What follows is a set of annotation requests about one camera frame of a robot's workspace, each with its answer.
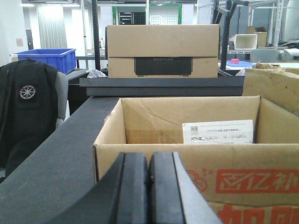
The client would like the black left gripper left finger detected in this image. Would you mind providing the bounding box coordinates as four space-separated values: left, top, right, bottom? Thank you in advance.
49 153 148 224

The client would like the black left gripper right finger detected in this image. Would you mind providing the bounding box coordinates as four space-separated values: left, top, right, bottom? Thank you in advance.
149 152 221 224

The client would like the cardboard box red print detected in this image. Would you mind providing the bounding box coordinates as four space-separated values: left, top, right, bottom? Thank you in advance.
94 96 299 224

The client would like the brown cardboard box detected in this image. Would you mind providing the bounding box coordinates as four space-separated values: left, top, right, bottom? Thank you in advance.
242 64 299 115

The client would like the black shelf board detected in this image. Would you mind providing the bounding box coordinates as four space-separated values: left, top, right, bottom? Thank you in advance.
79 76 244 97

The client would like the white shipping label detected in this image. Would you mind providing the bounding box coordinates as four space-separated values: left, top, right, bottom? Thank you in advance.
182 119 254 144

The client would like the grey office chair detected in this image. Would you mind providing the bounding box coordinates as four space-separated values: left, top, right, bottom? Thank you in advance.
55 71 68 129

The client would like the black jacket with emblem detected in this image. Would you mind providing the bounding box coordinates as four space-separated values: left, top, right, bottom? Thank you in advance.
0 58 58 177

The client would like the blue plastic crate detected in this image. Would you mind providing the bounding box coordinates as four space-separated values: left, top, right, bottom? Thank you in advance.
12 49 76 75

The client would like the closed cardboard box black window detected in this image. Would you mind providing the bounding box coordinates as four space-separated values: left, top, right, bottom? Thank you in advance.
106 24 220 78

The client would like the pink small box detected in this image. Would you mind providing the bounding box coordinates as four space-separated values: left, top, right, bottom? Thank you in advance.
230 58 240 64

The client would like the white plastic bin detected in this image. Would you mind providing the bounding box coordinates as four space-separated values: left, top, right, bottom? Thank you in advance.
234 34 257 50

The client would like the distant open cardboard box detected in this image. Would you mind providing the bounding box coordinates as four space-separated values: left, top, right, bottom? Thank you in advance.
246 26 268 47

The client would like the black vertical shelf post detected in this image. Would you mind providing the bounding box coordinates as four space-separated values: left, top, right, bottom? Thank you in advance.
91 0 100 70

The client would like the black angled shelf post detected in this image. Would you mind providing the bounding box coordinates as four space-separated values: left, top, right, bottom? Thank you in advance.
213 0 249 70

